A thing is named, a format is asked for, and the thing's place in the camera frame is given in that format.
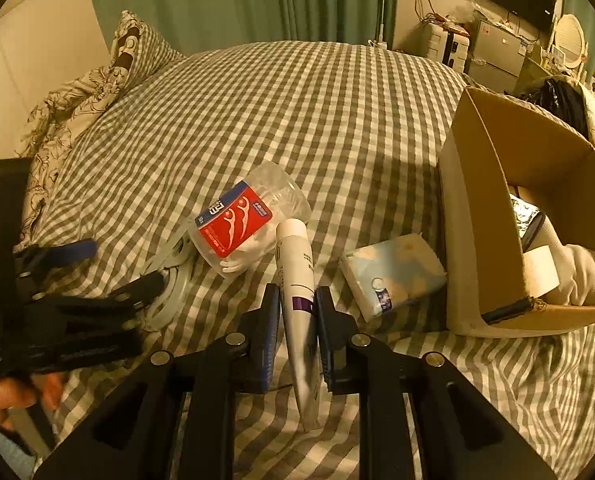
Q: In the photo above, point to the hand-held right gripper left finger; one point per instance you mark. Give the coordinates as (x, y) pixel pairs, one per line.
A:
(269, 342)

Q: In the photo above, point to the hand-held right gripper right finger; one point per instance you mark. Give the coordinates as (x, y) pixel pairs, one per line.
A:
(326, 342)

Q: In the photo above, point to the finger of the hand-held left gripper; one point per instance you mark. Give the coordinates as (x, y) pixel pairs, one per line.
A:
(72, 252)
(137, 290)

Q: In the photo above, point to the white cream tube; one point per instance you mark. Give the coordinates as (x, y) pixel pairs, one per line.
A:
(297, 280)

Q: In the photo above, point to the brown cardboard box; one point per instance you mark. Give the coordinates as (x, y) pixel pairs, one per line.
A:
(482, 240)

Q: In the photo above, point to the person's left hand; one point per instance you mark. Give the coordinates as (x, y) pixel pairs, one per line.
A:
(7, 397)

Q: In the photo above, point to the pale blue tissue packet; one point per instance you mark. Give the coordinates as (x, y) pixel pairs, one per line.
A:
(392, 270)

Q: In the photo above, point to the clear floss pick bag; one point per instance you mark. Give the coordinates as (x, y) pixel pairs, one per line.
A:
(242, 220)

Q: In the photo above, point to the floral patterned pillow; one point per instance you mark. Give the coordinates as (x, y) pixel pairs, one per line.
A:
(72, 110)

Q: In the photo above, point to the checkered bed sheet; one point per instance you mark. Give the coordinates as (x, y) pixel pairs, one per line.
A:
(327, 125)

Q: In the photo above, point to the checkered pillow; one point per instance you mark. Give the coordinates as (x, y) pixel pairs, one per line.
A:
(145, 45)

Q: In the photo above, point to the white cloth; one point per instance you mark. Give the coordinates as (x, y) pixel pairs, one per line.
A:
(580, 270)

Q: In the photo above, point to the green curtain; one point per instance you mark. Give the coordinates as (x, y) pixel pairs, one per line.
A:
(237, 0)

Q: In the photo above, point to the white suitcase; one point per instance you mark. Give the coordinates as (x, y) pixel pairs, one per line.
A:
(440, 47)

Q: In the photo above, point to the silver small fridge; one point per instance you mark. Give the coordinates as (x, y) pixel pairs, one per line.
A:
(497, 55)

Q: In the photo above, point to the black bag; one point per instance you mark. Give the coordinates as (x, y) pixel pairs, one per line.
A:
(560, 102)

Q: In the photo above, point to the white standing pole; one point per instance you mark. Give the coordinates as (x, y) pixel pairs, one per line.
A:
(383, 0)

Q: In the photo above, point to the white oval mirror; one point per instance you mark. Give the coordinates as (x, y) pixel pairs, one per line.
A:
(570, 42)

